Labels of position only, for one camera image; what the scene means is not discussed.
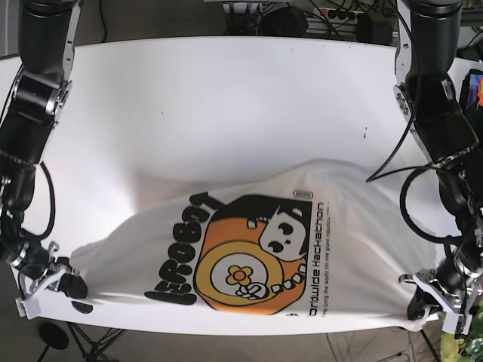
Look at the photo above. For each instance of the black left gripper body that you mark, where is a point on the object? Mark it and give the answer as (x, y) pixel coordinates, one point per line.
(459, 270)

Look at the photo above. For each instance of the black tripod stand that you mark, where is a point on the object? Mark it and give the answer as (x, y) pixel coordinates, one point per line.
(54, 337)

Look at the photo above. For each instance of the white graphic T-shirt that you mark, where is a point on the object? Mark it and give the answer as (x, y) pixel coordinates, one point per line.
(314, 246)

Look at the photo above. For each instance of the potted green plant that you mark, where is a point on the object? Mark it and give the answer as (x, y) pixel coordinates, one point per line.
(459, 347)

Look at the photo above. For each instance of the black table grommet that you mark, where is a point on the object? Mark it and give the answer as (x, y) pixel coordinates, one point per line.
(81, 307)

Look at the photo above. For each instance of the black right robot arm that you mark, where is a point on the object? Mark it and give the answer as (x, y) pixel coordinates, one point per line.
(32, 110)

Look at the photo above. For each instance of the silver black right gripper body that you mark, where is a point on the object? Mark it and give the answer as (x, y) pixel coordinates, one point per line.
(23, 251)

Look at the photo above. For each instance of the black graphic T-shirt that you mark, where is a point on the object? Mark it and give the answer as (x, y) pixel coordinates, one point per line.
(471, 98)

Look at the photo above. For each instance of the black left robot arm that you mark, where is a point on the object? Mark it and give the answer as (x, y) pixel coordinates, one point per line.
(428, 33)

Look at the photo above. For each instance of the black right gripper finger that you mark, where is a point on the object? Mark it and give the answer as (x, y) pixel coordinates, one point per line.
(73, 286)
(28, 304)

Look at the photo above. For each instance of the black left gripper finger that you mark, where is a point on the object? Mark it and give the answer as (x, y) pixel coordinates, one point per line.
(459, 321)
(422, 303)

